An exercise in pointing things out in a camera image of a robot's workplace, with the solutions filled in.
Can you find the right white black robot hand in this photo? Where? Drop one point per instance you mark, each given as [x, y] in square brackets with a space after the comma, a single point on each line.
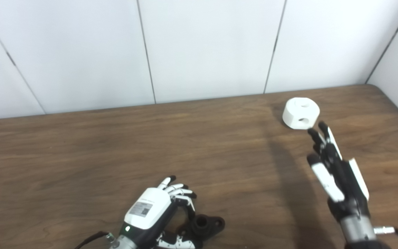
[340, 180]

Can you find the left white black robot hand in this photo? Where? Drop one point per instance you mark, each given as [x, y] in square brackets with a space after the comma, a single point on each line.
[147, 211]

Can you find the black plastic holder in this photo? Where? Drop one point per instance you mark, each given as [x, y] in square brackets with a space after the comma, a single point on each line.
[204, 224]

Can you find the round white plastic piece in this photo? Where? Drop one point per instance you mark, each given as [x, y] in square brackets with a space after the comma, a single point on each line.
[301, 112]

